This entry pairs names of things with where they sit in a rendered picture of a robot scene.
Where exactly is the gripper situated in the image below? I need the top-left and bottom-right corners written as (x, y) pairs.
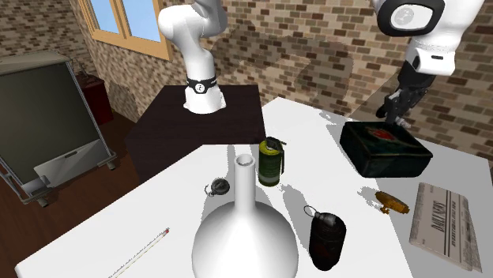
top-left (375, 60), bottom-right (438, 125)

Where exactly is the dark green box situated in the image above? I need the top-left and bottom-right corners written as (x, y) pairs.
top-left (339, 121), bottom-right (435, 179)

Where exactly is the small golden toy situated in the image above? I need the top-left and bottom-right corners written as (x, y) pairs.
top-left (374, 190), bottom-right (411, 215)

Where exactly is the folded newspaper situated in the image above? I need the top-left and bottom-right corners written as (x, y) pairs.
top-left (408, 182), bottom-right (484, 273)

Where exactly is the green canister grenade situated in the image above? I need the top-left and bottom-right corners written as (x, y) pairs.
top-left (258, 136), bottom-right (288, 188)

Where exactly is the dark red grenade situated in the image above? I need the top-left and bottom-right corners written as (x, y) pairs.
top-left (303, 205), bottom-right (348, 272)

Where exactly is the small dark pocket watch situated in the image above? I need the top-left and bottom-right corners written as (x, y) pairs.
top-left (204, 178), bottom-right (231, 198)

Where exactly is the dark robot stand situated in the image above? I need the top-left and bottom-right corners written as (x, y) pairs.
top-left (125, 84), bottom-right (268, 183)

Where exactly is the white round-bottomed flask vase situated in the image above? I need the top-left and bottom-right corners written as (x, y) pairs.
top-left (191, 153), bottom-right (299, 278)

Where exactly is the wooden framed window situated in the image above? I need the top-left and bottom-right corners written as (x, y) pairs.
top-left (77, 0), bottom-right (174, 62)

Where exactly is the white thermometer with red tip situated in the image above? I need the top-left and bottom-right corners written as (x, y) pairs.
top-left (107, 227), bottom-right (171, 278)

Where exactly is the dark red cabinet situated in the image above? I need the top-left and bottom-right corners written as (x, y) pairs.
top-left (75, 71), bottom-right (115, 126)

